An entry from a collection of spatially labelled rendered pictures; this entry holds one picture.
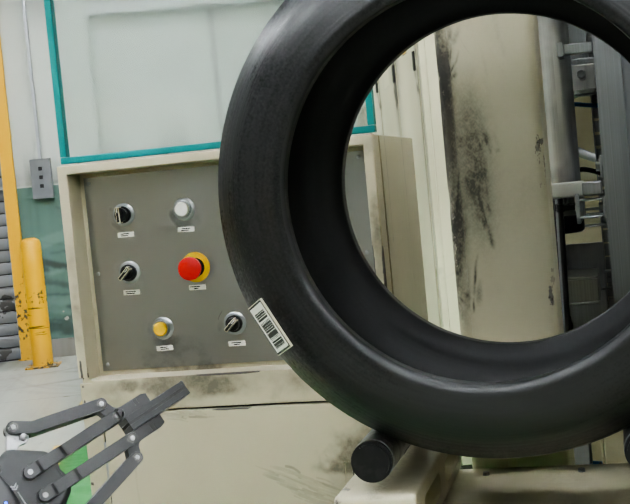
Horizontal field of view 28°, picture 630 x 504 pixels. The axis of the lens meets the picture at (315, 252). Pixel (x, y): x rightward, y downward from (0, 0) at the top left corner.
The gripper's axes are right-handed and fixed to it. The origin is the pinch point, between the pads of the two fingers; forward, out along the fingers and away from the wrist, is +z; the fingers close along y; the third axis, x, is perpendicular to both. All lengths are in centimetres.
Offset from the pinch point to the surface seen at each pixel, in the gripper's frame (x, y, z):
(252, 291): -0.1, -4.6, 16.1
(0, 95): -814, -316, 314
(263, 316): -0.2, -1.8, 15.5
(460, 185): -15, -3, 56
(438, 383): 9.4, 14.0, 22.8
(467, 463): -305, 69, 194
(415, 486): -2.3, 22.2, 20.0
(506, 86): -7, -10, 65
